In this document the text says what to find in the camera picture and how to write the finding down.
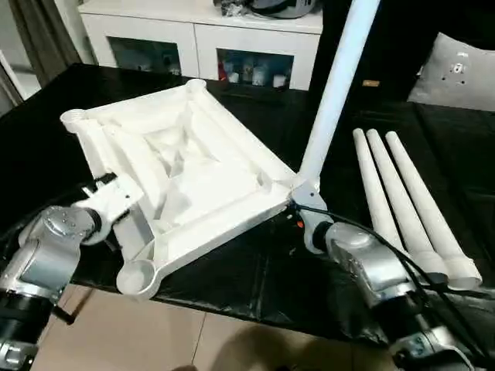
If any white sideboard with glass doors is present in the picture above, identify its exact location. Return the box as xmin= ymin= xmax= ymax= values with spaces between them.
xmin=79 ymin=0 xmax=325 ymax=93

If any white plastic table leg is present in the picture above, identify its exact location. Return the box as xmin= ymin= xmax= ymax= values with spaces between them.
xmin=352 ymin=128 xmax=409 ymax=254
xmin=384 ymin=131 xmax=484 ymax=291
xmin=366 ymin=129 xmax=449 ymax=280
xmin=298 ymin=0 xmax=382 ymax=194

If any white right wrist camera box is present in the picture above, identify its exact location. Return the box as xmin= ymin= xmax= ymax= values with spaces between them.
xmin=290 ymin=176 xmax=329 ymax=256

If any grey pillow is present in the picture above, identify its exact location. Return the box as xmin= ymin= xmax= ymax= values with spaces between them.
xmin=408 ymin=32 xmax=495 ymax=113

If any white plastic table top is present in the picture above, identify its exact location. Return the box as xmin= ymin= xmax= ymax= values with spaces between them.
xmin=60 ymin=78 xmax=309 ymax=301

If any black metal table leg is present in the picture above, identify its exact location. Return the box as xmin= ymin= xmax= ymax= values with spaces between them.
xmin=53 ymin=304 xmax=79 ymax=325

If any crumpled patterned bag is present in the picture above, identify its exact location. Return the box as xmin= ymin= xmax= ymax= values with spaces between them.
xmin=219 ymin=0 xmax=253 ymax=17

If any black cabinet with gold label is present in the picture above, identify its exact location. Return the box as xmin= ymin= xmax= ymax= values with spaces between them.
xmin=307 ymin=0 xmax=440 ymax=104

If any grey curtain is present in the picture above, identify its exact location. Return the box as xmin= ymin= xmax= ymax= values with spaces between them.
xmin=7 ymin=0 xmax=85 ymax=80

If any black mat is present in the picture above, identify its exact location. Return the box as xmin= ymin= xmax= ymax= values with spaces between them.
xmin=0 ymin=63 xmax=495 ymax=351

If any grey bag with black strap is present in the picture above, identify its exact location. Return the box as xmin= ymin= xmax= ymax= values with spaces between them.
xmin=251 ymin=0 xmax=323 ymax=20

